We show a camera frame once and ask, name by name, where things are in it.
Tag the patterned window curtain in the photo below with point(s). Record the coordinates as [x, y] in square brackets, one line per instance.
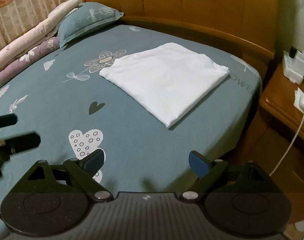
[22, 5]

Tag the white power adapter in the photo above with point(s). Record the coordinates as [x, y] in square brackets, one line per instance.
[301, 100]

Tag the white box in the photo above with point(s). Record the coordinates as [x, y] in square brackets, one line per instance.
[295, 68]

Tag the wooden headboard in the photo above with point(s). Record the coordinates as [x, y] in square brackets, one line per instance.
[192, 2]

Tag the pink floral quilt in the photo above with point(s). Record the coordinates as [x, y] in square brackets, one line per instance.
[42, 30]

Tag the wooden nightstand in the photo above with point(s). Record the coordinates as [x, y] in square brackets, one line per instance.
[281, 105]

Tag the teal pillow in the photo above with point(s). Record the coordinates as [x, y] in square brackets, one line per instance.
[87, 20]

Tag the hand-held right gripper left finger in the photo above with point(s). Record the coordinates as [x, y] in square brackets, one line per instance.
[95, 161]

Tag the white long-sleeve printed shirt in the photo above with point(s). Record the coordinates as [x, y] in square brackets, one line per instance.
[164, 80]

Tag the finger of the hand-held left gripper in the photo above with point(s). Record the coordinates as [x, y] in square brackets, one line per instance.
[24, 141]
[3, 121]

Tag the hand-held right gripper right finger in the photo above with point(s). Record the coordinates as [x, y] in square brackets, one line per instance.
[198, 164]

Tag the purple floral quilt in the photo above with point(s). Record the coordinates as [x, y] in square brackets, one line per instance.
[24, 57]

